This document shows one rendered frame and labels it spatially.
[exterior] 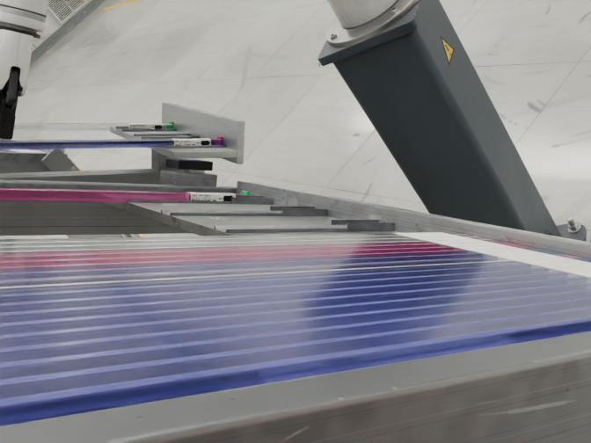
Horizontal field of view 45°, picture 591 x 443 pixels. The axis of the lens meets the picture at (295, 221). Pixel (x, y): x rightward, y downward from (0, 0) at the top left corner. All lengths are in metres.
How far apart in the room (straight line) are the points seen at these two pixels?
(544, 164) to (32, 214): 1.36
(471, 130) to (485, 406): 1.06
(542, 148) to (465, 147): 0.68
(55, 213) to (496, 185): 0.81
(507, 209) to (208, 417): 1.23
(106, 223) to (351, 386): 0.70
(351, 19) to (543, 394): 1.00
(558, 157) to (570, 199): 0.17
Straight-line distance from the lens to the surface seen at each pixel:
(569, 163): 1.87
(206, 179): 0.94
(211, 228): 0.62
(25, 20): 1.22
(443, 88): 1.23
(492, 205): 1.38
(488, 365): 0.25
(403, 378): 0.22
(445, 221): 0.66
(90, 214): 0.88
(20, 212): 0.86
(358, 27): 1.22
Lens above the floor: 1.13
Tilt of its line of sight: 30 degrees down
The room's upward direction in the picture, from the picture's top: 38 degrees counter-clockwise
